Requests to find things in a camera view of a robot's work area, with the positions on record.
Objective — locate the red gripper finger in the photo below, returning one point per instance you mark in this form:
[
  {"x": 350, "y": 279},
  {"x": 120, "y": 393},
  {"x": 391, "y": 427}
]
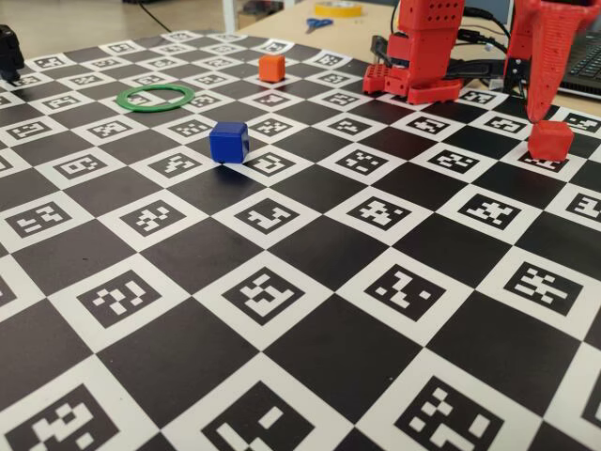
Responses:
[
  {"x": 516, "y": 28},
  {"x": 549, "y": 56}
]

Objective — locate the orange cube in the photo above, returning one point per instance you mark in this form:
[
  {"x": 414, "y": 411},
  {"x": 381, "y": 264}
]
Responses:
[{"x": 271, "y": 69}]

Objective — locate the brown cardboard box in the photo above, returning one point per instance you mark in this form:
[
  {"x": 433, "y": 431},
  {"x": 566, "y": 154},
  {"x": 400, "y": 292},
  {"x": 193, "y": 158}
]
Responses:
[{"x": 249, "y": 21}]

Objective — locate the red cube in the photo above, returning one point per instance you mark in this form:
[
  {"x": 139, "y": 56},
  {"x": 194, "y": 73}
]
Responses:
[{"x": 551, "y": 141}]

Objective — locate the black white marker checkerboard mat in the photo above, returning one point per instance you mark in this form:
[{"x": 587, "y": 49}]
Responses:
[{"x": 328, "y": 329}]

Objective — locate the black plastic device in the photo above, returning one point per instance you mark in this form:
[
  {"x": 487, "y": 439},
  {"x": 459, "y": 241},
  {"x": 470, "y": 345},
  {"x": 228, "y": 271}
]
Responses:
[{"x": 9, "y": 51}]

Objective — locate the black table clamp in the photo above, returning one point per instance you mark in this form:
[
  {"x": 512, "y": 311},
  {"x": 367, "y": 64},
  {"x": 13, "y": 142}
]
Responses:
[
  {"x": 474, "y": 69},
  {"x": 378, "y": 47}
]

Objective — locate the grey blue panel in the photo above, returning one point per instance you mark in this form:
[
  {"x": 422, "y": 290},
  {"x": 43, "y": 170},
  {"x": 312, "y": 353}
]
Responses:
[{"x": 502, "y": 7}]

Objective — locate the red printed robot arm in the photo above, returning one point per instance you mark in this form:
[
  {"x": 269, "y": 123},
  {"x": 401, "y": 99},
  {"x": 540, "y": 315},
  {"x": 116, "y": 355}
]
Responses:
[{"x": 422, "y": 56}]

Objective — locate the white metal table leg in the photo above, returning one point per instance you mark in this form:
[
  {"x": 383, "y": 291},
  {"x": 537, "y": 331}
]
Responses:
[{"x": 230, "y": 14}]

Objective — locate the black laptop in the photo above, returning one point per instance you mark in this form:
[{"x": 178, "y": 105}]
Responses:
[{"x": 582, "y": 66}]

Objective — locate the yellow tape roll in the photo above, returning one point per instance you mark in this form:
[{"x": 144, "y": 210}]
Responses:
[{"x": 328, "y": 10}]

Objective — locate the blue cube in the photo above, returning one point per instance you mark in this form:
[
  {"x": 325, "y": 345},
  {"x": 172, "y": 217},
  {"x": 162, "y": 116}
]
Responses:
[{"x": 227, "y": 143}]

